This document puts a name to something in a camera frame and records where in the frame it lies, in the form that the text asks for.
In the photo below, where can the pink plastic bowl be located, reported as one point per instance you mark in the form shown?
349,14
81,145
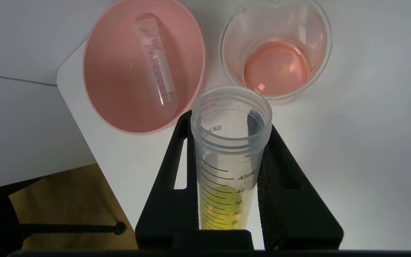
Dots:
116,71

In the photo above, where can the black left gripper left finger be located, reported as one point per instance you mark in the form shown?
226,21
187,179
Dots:
162,214

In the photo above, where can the test tube with yellow pigment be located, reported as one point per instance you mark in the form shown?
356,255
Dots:
227,160

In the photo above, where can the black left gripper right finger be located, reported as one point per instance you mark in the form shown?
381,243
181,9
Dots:
298,221

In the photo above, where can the clear glass beaker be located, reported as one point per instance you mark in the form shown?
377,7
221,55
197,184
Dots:
277,67

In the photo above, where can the test tube with red pigment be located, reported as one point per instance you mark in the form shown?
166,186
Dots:
157,64

